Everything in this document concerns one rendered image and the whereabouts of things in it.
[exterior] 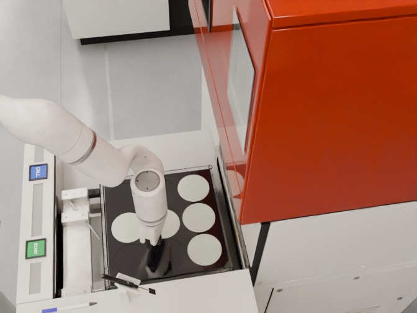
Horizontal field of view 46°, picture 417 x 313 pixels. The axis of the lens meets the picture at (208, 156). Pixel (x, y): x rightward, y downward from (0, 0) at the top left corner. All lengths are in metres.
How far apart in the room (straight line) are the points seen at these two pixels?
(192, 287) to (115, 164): 0.44
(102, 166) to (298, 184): 0.42
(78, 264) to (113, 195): 0.24
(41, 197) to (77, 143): 0.55
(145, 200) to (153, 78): 2.01
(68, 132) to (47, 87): 2.20
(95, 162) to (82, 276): 0.51
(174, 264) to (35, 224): 0.42
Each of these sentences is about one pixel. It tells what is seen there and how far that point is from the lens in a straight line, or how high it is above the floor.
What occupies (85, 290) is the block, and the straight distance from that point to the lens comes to 1.46.
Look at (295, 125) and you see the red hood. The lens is 0.89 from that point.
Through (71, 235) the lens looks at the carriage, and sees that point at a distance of 1.58.
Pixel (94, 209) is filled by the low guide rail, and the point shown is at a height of 0.85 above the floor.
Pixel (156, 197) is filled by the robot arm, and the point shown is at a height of 1.22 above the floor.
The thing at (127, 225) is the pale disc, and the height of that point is 0.90.
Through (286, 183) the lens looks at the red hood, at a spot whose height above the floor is 1.39.
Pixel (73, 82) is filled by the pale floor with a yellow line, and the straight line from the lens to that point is 3.22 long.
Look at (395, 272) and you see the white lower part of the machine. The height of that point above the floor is 0.75.
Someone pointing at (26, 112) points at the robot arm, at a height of 1.52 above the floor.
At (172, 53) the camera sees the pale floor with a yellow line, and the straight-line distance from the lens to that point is 3.32.
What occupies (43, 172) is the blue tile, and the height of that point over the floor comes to 0.96.
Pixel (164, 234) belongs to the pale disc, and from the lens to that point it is 1.51.
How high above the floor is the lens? 2.25
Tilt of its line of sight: 54 degrees down
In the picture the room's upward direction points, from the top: 2 degrees clockwise
